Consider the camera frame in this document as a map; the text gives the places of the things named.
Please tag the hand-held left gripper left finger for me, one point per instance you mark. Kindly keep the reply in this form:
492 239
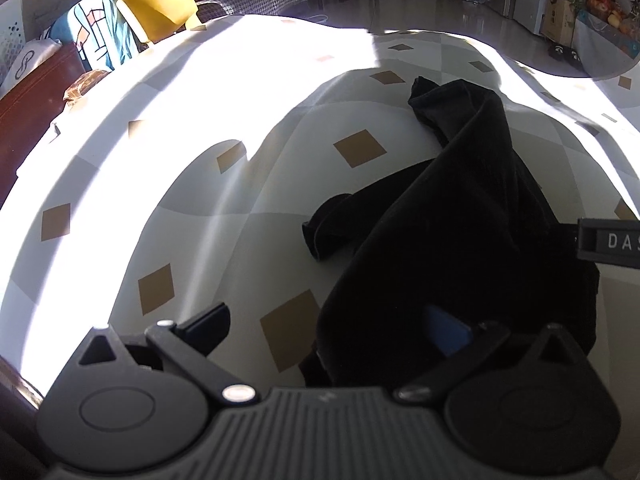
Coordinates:
210 322

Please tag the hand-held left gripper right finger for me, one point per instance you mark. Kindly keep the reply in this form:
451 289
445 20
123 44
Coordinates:
447 330

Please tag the black striped t-shirt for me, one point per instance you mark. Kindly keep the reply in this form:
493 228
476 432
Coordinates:
450 235

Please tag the black slipper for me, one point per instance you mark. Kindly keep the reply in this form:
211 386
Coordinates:
574 55
556 51

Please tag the cardboard box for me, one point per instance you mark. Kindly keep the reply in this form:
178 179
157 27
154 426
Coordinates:
557 20

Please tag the fruit basket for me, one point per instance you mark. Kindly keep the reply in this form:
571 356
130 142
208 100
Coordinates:
607 10

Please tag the brown patterned cloth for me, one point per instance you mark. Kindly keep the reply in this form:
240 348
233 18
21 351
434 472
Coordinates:
85 85

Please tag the brown leather bench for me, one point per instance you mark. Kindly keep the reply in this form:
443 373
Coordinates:
30 110

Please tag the teal printed cloth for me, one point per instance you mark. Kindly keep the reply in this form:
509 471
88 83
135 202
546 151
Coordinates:
100 35

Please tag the white shopping bag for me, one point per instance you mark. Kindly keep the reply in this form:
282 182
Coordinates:
30 65

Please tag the yellow plastic chair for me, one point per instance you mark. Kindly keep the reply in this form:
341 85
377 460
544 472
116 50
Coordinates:
155 7

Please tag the white dotted board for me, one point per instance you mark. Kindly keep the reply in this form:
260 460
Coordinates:
11 25

